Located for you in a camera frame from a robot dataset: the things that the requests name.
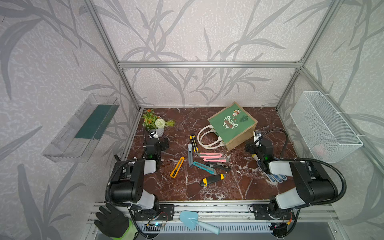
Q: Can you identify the orange utility knife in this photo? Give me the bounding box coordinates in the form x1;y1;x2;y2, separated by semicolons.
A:
170;157;185;179

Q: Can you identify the green Christmas tote bag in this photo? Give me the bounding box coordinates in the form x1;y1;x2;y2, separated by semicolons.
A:
197;102;258;151

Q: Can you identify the teal utility knife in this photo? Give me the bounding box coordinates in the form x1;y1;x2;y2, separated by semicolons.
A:
193;162;217;176

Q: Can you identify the black yellow heavy knife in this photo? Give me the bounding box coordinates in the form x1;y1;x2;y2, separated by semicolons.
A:
200;174;227;187

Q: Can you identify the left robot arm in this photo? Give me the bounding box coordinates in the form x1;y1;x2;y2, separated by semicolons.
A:
105;138;169;213

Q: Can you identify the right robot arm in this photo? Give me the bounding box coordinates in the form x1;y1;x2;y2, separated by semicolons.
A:
245;139;347;210

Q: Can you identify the grey slim utility knife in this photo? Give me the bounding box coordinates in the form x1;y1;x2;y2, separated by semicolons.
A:
188;144;194;168

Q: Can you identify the yellow black slim knife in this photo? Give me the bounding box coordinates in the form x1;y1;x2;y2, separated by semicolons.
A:
190;135;199;154

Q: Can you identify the pink utility knife upper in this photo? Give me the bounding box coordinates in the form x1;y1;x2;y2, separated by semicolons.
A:
198;153;223;159

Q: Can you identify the pink utility knife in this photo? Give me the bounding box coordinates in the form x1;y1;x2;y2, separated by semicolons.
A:
198;153;223;159
203;157;229;163

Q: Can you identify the dark grey utility knife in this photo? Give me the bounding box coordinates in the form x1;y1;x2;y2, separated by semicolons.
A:
209;163;231;172

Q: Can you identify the pink utility knife lower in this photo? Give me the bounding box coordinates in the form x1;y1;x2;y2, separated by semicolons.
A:
203;157;229;163

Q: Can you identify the potted artificial flower plant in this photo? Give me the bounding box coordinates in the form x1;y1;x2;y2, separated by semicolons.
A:
142;109;176;137

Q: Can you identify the blue dotted work glove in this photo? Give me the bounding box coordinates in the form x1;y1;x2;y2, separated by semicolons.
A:
257;160;288;183

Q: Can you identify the light blue garden trowel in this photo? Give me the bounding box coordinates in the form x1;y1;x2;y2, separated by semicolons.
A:
179;211;220;235

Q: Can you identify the black green rubber glove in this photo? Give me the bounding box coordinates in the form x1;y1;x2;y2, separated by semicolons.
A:
94;203;139;240

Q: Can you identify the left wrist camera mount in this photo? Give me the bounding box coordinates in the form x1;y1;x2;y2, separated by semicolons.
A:
150;129;159;139

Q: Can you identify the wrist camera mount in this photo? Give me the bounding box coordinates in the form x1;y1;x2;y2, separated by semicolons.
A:
253;131;262;143
150;129;159;139

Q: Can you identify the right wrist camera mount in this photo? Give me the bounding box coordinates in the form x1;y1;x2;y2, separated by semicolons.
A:
253;131;262;143

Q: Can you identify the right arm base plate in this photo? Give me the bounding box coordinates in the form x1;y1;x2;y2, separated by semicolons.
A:
249;204;293;222

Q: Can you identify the white wire mesh basket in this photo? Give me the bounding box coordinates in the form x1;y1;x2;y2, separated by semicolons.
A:
291;91;363;163

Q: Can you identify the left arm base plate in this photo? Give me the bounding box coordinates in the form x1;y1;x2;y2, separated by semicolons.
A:
134;204;175;221

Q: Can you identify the clear plastic wall shelf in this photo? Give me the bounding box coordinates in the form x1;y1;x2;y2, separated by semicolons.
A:
42;94;120;163

